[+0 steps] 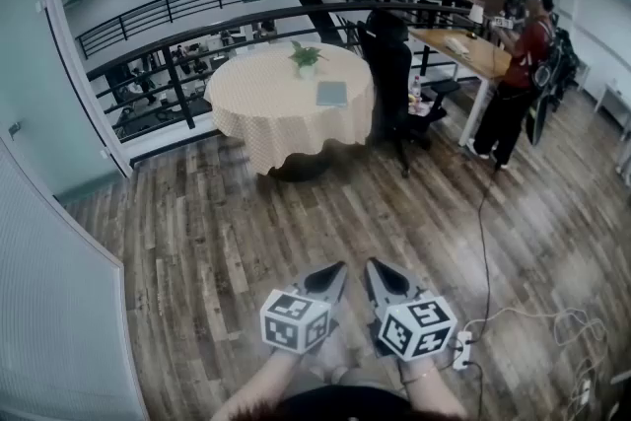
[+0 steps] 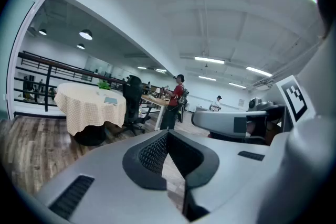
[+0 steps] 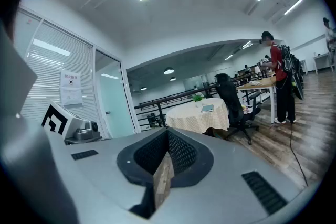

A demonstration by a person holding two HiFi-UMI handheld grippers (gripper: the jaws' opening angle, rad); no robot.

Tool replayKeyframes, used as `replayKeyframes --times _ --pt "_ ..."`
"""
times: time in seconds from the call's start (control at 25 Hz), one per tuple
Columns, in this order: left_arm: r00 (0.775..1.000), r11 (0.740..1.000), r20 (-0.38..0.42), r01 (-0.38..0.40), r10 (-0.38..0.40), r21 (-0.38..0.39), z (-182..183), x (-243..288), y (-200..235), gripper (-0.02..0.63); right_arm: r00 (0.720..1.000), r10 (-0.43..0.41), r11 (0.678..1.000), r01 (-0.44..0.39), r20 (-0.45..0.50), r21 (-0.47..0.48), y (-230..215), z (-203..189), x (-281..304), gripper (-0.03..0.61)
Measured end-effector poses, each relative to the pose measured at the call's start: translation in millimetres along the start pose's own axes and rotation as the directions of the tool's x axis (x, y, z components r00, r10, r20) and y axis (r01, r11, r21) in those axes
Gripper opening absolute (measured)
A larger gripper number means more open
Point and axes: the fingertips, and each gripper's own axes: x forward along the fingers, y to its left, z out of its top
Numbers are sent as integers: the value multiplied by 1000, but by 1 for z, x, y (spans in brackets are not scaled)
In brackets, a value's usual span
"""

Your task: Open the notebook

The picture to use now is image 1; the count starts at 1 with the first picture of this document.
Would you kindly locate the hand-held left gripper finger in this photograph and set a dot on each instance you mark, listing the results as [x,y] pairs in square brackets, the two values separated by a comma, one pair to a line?
[337,283]
[323,268]

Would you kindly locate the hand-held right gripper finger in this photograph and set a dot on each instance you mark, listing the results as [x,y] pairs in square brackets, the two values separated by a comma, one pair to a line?
[371,281]
[401,272]

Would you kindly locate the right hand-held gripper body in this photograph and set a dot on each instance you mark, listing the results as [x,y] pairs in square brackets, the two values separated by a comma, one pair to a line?
[416,328]

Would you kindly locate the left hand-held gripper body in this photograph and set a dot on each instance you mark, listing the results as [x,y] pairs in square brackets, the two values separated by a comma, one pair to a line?
[295,323]

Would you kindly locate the grey-blue notebook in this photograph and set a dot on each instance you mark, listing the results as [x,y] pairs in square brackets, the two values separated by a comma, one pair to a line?
[331,93]

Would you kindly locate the person's left forearm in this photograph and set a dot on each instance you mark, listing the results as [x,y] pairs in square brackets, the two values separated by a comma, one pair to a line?
[256,389]

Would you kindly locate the person's right forearm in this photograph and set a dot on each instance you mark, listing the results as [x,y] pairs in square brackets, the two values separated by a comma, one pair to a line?
[434,392]

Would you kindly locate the white power strip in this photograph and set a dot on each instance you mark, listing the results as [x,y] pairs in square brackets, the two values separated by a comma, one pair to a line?
[462,350]

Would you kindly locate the person's black top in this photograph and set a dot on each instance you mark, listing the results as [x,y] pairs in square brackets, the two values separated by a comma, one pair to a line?
[345,404]

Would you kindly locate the black round table base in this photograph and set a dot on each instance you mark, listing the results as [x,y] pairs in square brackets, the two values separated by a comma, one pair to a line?
[301,167]

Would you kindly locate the checkered cream tablecloth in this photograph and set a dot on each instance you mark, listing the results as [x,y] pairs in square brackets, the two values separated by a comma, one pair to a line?
[286,113]

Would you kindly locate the clear plastic water bottle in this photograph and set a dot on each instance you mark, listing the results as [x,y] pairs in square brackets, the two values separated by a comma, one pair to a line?
[416,86]

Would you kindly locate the black office chair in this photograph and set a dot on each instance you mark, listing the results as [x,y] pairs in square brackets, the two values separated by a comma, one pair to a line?
[389,79]

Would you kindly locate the potted green plant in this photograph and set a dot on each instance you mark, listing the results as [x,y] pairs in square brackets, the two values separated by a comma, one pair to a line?
[305,59]

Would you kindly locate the wooden desk with white legs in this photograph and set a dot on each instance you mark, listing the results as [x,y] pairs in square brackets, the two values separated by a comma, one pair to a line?
[468,56]

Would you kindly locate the white papers on desk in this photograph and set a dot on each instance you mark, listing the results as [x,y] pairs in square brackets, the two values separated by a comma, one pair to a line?
[457,45]

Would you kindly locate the white frosted partition panel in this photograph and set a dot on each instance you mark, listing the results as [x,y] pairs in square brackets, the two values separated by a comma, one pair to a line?
[54,301]

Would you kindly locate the black metal railing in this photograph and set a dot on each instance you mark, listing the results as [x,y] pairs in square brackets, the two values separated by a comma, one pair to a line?
[167,64]

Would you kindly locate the white side cabinet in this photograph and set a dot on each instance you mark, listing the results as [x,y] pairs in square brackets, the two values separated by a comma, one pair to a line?
[613,108]

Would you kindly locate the white table lamp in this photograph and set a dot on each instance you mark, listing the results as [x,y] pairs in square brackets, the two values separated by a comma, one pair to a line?
[476,13]

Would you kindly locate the glass door with frame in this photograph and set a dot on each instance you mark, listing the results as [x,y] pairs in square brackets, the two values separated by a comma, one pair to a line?
[44,64]

